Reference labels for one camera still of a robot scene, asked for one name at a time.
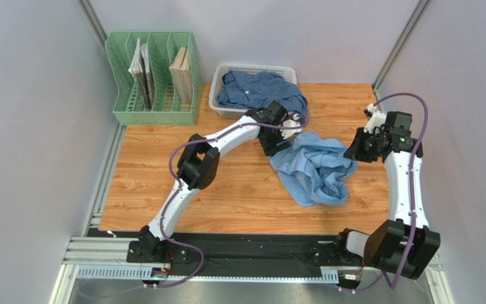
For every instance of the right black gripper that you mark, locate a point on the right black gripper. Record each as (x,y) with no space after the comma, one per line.
(355,148)

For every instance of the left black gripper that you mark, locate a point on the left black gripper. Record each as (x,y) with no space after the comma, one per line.
(271,149)

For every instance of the light blue long sleeve shirt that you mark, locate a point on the light blue long sleeve shirt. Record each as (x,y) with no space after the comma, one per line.
(314,170)

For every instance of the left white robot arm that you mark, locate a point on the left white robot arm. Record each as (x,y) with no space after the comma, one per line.
(197,168)

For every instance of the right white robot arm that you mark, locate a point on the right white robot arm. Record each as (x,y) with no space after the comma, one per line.
(404,243)

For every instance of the dark blue checkered shirt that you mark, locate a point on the dark blue checkered shirt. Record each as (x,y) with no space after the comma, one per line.
(242,90)

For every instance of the white plastic basket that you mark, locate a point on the white plastic basket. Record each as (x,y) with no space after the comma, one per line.
(288,73)

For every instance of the beige books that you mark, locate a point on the beige books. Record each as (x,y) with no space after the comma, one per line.
(180,72)

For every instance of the green file organizer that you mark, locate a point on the green file organizer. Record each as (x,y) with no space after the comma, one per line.
(166,108)

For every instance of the grey magazines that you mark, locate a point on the grey magazines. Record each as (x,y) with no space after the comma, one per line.
(141,72)

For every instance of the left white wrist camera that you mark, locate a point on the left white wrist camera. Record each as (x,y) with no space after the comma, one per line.
(289,128)

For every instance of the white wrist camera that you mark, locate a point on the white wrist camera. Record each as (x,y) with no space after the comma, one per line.
(376,118)
(289,128)

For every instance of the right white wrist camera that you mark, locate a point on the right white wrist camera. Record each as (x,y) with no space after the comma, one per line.
(376,118)

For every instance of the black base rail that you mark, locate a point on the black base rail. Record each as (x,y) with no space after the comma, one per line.
(270,257)

